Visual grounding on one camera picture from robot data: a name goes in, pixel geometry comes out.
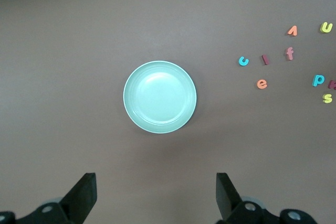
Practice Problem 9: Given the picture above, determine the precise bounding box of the brown table cover sheet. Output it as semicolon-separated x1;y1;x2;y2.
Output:
0;0;336;224

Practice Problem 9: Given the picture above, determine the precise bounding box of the cyan foam letter p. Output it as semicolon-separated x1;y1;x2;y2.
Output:
312;74;326;88

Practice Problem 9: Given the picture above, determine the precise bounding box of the green plate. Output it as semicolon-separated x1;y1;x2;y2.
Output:
122;60;197;134

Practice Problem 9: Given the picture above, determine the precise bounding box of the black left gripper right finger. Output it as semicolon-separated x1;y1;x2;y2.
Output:
216;173;318;224

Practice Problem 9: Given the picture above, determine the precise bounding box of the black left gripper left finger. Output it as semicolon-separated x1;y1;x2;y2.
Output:
0;173;98;224

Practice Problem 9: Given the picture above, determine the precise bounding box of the yellow foam letter u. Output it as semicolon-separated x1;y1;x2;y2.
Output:
320;22;333;34

